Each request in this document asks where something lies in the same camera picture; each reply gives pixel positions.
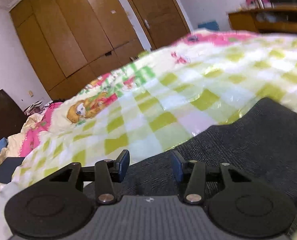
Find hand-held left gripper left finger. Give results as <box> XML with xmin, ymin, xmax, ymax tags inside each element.
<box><xmin>48</xmin><ymin>149</ymin><xmax>131</xmax><ymax>204</ymax></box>

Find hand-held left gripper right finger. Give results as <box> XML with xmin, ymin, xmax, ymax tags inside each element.
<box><xmin>170</xmin><ymin>151</ymin><xmax>251</xmax><ymax>204</ymax></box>

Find dark grey plaid pants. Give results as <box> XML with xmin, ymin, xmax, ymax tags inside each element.
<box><xmin>83</xmin><ymin>97</ymin><xmax>297</xmax><ymax>240</ymax></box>

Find cartoon printed quilt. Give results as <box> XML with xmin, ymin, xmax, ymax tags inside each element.
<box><xmin>0</xmin><ymin>29</ymin><xmax>264</xmax><ymax>180</ymax></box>

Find green checkered plastic sheet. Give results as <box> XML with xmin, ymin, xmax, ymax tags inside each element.
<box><xmin>0</xmin><ymin>31</ymin><xmax>297</xmax><ymax>193</ymax></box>

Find striped bag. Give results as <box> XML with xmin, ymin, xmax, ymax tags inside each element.
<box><xmin>23</xmin><ymin>101</ymin><xmax>51</xmax><ymax>114</ymax></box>

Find folded dark navy cloth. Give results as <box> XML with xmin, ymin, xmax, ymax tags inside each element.
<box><xmin>0</xmin><ymin>157</ymin><xmax>25</xmax><ymax>182</ymax></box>

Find dark wooden headboard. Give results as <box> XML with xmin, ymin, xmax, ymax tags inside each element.
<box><xmin>0</xmin><ymin>89</ymin><xmax>26</xmax><ymax>149</ymax></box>

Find blue foam mat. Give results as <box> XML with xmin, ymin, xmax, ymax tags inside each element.
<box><xmin>198</xmin><ymin>21</ymin><xmax>219</xmax><ymax>31</ymax></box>

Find brown wooden wardrobe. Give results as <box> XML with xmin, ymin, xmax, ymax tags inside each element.
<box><xmin>10</xmin><ymin>0</ymin><xmax>145</xmax><ymax>100</ymax></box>

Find brown wooden door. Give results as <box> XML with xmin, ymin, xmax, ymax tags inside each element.
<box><xmin>120</xmin><ymin>0</ymin><xmax>191</xmax><ymax>50</ymax></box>

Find wooden cabinet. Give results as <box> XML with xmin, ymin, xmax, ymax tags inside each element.
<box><xmin>228</xmin><ymin>4</ymin><xmax>297</xmax><ymax>34</ymax></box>

